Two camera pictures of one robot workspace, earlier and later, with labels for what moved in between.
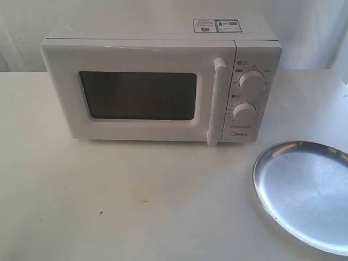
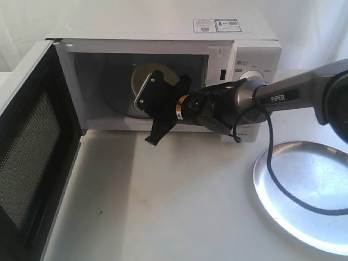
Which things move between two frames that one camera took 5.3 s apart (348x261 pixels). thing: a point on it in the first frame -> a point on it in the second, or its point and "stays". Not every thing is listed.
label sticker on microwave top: (216, 25) stays
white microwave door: (135, 89) -> (41, 138)
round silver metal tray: (302, 187) stays
